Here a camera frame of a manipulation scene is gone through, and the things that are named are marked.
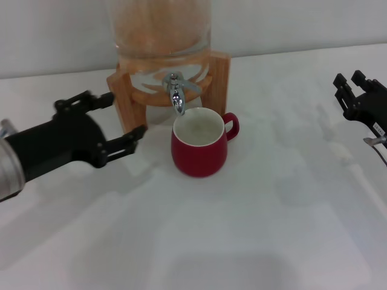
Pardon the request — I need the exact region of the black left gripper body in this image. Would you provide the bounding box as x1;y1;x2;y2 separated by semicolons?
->
4;113;108;182

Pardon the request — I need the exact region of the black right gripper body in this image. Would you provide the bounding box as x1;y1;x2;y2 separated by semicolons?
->
343;89;387;137

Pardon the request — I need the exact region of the chrome dispenser faucet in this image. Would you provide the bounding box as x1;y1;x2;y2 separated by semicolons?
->
162;71;201;117

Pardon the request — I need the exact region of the red ceramic cup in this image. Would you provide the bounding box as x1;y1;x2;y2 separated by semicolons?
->
171;107;241;178

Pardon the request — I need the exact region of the wooden dispenser stand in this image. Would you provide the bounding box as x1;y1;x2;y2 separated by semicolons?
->
106;51;232;143

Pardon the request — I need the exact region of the glass water dispenser jar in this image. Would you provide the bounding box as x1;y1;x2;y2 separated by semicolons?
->
105;0;214;108

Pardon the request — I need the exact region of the thin black cable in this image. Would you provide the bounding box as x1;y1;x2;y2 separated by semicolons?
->
373;144;387;167

